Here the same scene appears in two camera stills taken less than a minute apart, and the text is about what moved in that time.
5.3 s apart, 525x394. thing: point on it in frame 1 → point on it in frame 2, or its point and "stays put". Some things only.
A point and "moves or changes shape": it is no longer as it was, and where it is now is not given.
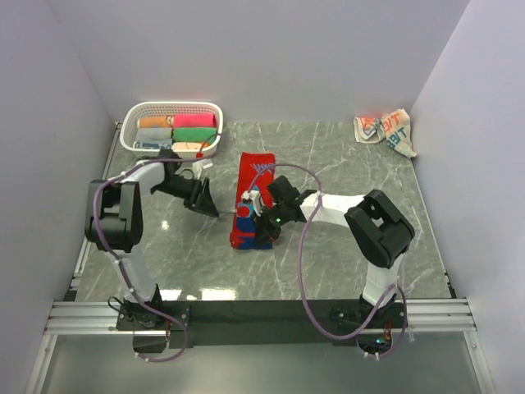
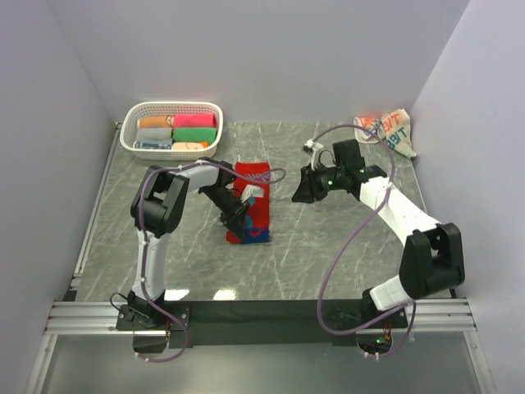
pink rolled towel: x=194 y=121 stays put
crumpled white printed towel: x=394 y=128 stays put
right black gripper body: x=271 y=221 → x=321 y=182
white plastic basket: x=134 y=111 stays put
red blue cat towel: x=256 y=171 moves or changes shape
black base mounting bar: x=262 y=324 stays put
